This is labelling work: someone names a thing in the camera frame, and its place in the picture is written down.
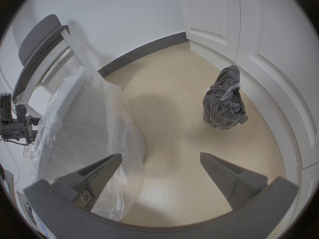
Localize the clear plastic bag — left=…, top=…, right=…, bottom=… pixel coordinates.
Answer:
left=30, top=69, right=146, bottom=221

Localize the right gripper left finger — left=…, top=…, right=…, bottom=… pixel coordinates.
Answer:
left=53, top=153, right=122, bottom=212

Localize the white wardrobe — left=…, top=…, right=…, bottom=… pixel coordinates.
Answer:
left=174, top=0, right=319, bottom=208

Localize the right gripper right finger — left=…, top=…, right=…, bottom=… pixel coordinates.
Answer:
left=200, top=152, right=268, bottom=211

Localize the white trash bin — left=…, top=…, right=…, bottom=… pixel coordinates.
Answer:
left=31, top=66, right=146, bottom=184

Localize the crumpled black plastic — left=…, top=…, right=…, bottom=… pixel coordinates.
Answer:
left=202, top=65, right=249, bottom=131

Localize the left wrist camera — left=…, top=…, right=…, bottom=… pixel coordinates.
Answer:
left=16, top=104, right=27, bottom=119

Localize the grey padded white chair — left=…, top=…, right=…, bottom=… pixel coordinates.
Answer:
left=12, top=14, right=105, bottom=114

